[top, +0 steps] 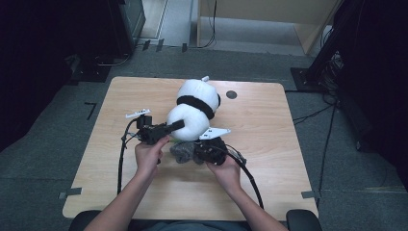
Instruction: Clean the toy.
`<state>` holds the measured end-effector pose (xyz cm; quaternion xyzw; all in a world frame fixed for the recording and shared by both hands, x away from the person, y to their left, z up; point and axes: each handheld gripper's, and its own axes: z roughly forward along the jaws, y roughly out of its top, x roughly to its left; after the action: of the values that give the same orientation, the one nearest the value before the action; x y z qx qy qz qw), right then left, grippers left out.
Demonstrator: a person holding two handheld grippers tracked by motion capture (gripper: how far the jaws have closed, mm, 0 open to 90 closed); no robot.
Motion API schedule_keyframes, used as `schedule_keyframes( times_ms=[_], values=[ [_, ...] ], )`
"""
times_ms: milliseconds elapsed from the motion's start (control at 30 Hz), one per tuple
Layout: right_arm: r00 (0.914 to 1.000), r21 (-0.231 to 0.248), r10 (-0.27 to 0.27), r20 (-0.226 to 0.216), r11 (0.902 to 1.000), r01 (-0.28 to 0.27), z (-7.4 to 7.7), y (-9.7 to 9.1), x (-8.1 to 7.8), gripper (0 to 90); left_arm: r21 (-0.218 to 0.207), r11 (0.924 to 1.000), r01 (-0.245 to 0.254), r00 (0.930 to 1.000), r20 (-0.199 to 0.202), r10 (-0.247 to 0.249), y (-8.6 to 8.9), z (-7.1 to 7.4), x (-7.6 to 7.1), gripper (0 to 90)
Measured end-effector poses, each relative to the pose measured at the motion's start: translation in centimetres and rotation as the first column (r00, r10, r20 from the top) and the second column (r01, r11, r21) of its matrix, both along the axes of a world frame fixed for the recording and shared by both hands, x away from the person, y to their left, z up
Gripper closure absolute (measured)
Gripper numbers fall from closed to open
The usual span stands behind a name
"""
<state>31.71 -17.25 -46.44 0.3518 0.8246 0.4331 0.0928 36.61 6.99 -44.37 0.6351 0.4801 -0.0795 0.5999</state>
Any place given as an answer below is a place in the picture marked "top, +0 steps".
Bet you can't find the person's right hand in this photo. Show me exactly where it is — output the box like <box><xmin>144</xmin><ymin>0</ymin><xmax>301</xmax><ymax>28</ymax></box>
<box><xmin>205</xmin><ymin>157</ymin><xmax>243</xmax><ymax>196</ymax></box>

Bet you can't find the black metal stand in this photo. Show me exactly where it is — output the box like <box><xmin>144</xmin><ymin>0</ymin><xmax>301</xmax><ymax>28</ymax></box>
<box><xmin>290</xmin><ymin>0</ymin><xmax>354</xmax><ymax>94</ymax></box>

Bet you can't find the grey fuzzy cloth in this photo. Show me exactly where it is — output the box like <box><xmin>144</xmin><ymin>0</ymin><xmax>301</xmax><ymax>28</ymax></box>
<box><xmin>168</xmin><ymin>141</ymin><xmax>206</xmax><ymax>166</ymax></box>

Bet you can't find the dark curtain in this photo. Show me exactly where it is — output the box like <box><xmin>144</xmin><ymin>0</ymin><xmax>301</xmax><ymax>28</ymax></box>
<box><xmin>333</xmin><ymin>0</ymin><xmax>408</xmax><ymax>193</ymax></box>
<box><xmin>0</xmin><ymin>0</ymin><xmax>114</xmax><ymax>152</ymax></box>

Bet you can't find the hand-held gripper black cable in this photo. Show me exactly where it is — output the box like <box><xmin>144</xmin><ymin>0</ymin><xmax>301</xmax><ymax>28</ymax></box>
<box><xmin>224</xmin><ymin>143</ymin><xmax>265</xmax><ymax>210</ymax></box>
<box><xmin>116</xmin><ymin>118</ymin><xmax>142</xmax><ymax>195</ymax></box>

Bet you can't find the left hand-held gripper black cable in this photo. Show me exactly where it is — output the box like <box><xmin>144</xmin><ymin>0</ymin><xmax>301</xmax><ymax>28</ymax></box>
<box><xmin>116</xmin><ymin>118</ymin><xmax>142</xmax><ymax>195</ymax></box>

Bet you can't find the black floor base plate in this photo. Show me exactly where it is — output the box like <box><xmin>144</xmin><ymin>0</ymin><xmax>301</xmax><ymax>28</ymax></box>
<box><xmin>64</xmin><ymin>54</ymin><xmax>112</xmax><ymax>86</ymax></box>

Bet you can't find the light wooden furniture panel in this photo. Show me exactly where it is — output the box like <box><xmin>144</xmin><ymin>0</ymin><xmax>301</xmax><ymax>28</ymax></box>
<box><xmin>196</xmin><ymin>0</ymin><xmax>343</xmax><ymax>56</ymax></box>

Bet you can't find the black cabinet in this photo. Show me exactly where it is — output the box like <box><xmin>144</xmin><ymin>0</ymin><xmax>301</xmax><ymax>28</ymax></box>
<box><xmin>107</xmin><ymin>0</ymin><xmax>147</xmax><ymax>57</ymax></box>

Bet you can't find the thin black hanging cable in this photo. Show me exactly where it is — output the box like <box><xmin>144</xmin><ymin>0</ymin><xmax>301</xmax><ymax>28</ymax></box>
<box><xmin>191</xmin><ymin>0</ymin><xmax>217</xmax><ymax>50</ymax></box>

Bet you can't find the black chair armrest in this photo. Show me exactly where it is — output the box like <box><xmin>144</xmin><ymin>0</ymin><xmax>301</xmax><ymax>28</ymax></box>
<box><xmin>70</xmin><ymin>210</ymin><xmax>104</xmax><ymax>231</ymax></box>
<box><xmin>286</xmin><ymin>209</ymin><xmax>323</xmax><ymax>231</ymax></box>

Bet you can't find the person's left hand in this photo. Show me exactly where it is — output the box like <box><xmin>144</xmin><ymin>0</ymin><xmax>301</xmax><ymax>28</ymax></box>
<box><xmin>134</xmin><ymin>135</ymin><xmax>171</xmax><ymax>176</ymax></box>

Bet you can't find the short black floor cable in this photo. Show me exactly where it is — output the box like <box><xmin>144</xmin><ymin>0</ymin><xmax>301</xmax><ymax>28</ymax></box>
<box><xmin>292</xmin><ymin>104</ymin><xmax>335</xmax><ymax>126</ymax></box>

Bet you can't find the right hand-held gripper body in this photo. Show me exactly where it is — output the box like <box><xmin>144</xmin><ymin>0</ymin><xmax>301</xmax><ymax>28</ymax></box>
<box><xmin>193</xmin><ymin>127</ymin><xmax>232</xmax><ymax>167</ymax></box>

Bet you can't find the looped black floor cable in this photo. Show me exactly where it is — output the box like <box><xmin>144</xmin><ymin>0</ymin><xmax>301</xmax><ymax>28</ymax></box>
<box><xmin>94</xmin><ymin>52</ymin><xmax>133</xmax><ymax>67</ymax></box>

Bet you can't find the right hand-held gripper black cable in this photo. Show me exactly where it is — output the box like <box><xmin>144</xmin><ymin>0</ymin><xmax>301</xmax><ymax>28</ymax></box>
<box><xmin>224</xmin><ymin>143</ymin><xmax>265</xmax><ymax>210</ymax></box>

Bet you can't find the tangled cable bundle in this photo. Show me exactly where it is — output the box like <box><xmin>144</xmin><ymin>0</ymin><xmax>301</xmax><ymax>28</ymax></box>
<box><xmin>320</xmin><ymin>51</ymin><xmax>344</xmax><ymax>104</ymax></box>

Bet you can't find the person's grey-blue clothing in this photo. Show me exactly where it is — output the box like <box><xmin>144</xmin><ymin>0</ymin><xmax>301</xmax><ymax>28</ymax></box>
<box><xmin>128</xmin><ymin>219</ymin><xmax>254</xmax><ymax>231</ymax></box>

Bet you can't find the panda plush toy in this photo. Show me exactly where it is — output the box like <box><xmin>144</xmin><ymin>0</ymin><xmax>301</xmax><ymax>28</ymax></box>
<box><xmin>166</xmin><ymin>75</ymin><xmax>222</xmax><ymax>143</ymax></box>

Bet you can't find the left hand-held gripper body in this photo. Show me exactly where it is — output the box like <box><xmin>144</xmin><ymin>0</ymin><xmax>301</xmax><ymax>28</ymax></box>
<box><xmin>125</xmin><ymin>108</ymin><xmax>167</xmax><ymax>145</ymax></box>

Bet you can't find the long black floor cable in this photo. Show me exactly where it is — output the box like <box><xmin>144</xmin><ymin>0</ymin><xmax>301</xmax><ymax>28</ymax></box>
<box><xmin>317</xmin><ymin>102</ymin><xmax>338</xmax><ymax>195</ymax></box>

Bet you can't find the grey floor tape piece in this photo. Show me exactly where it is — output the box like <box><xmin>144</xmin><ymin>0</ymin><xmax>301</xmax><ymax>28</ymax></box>
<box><xmin>300</xmin><ymin>190</ymin><xmax>321</xmax><ymax>199</ymax></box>

